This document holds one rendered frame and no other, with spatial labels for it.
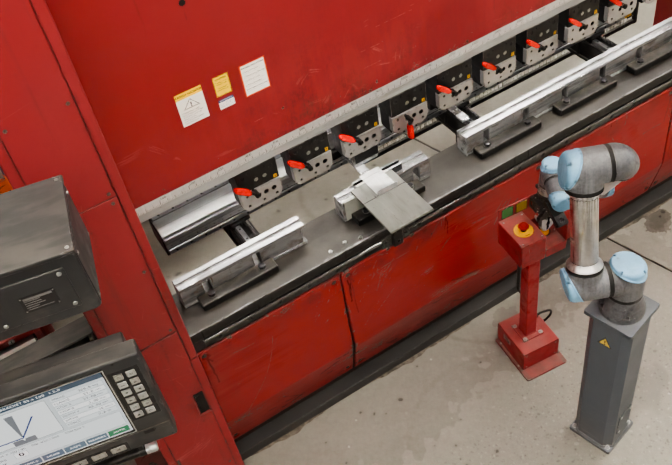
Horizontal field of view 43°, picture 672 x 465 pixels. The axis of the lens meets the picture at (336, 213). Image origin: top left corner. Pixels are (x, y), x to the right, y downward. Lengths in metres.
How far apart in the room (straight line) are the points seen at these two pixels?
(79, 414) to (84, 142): 0.66
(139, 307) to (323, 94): 0.88
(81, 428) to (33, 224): 0.57
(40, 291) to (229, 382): 1.47
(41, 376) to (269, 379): 1.42
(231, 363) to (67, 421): 1.09
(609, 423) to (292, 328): 1.25
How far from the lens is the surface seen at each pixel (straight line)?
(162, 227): 3.16
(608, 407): 3.35
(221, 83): 2.53
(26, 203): 1.93
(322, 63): 2.68
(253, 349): 3.15
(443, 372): 3.76
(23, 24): 2.01
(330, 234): 3.12
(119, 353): 2.03
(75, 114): 2.15
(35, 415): 2.13
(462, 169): 3.30
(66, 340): 2.64
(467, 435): 3.60
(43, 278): 1.83
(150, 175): 2.59
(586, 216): 2.66
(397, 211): 2.98
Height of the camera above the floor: 3.13
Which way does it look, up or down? 45 degrees down
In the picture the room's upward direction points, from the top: 11 degrees counter-clockwise
